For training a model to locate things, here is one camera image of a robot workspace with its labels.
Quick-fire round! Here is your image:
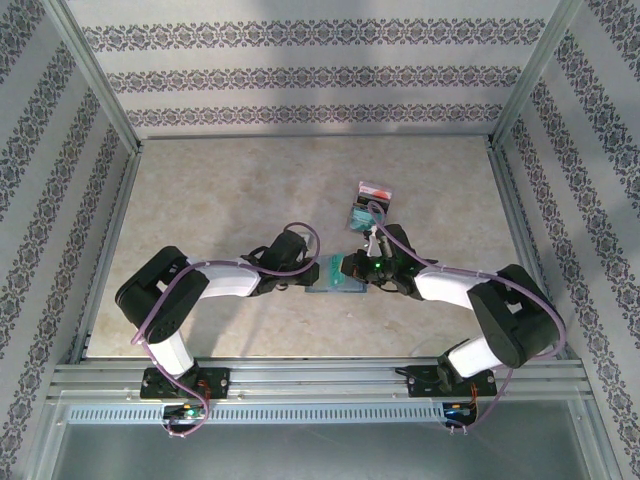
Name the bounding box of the teal leather card holder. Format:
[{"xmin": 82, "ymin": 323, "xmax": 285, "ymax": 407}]
[{"xmin": 303, "ymin": 252, "xmax": 367, "ymax": 297}]

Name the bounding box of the teal via card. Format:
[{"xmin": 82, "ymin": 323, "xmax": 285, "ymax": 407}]
[{"xmin": 327, "ymin": 255, "xmax": 347, "ymax": 291}]

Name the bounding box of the white red april card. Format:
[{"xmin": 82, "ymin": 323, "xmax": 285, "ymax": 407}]
[{"xmin": 358, "ymin": 181, "xmax": 393, "ymax": 202}]

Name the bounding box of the clear plastic card box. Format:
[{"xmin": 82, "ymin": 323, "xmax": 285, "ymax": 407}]
[{"xmin": 345, "ymin": 179, "xmax": 394, "ymax": 234}]

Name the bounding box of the teal card with dark print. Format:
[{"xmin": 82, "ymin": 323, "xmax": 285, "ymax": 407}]
[{"xmin": 349, "ymin": 207, "xmax": 377, "ymax": 233}]

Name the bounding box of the grey metal sheet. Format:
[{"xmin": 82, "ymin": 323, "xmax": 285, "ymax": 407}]
[{"xmin": 47, "ymin": 422, "xmax": 599, "ymax": 480}]

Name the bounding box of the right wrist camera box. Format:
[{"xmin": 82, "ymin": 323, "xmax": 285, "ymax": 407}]
[{"xmin": 363, "ymin": 227, "xmax": 397, "ymax": 257}]

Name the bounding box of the aluminium mounting rail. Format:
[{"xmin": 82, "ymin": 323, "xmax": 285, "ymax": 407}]
[{"xmin": 47, "ymin": 355, "xmax": 594, "ymax": 401}]

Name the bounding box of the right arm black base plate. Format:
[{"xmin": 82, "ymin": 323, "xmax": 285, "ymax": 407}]
[{"xmin": 406, "ymin": 363, "xmax": 499, "ymax": 400}]

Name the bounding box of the aluminium rear rail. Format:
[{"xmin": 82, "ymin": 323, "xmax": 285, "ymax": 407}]
[{"xmin": 139, "ymin": 132, "xmax": 494, "ymax": 142}]

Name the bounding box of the aluminium side rail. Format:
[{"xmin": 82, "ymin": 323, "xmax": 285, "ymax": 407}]
[
  {"xmin": 69, "ymin": 142, "xmax": 144, "ymax": 364},
  {"xmin": 485, "ymin": 139, "xmax": 571, "ymax": 361}
]

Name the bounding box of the slotted grey cable duct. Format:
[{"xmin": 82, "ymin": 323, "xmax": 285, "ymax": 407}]
[{"xmin": 65, "ymin": 401, "xmax": 479, "ymax": 426}]

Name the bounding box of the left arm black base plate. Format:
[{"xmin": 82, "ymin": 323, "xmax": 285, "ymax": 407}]
[{"xmin": 139, "ymin": 366, "xmax": 232, "ymax": 401}]

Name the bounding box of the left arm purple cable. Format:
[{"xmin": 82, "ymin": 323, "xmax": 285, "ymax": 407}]
[{"xmin": 130, "ymin": 221, "xmax": 321, "ymax": 441}]

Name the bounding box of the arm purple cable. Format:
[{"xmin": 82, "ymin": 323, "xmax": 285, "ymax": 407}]
[
  {"xmin": 130, "ymin": 221, "xmax": 321, "ymax": 441},
  {"xmin": 367, "ymin": 202, "xmax": 566, "ymax": 436}
]

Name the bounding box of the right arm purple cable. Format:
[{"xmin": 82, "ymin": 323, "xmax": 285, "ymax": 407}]
[{"xmin": 367, "ymin": 202, "xmax": 566, "ymax": 436}]

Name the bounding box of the aluminium corner post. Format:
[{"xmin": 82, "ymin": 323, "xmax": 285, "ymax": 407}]
[
  {"xmin": 42, "ymin": 0, "xmax": 144, "ymax": 154},
  {"xmin": 487, "ymin": 0, "xmax": 586, "ymax": 151}
]

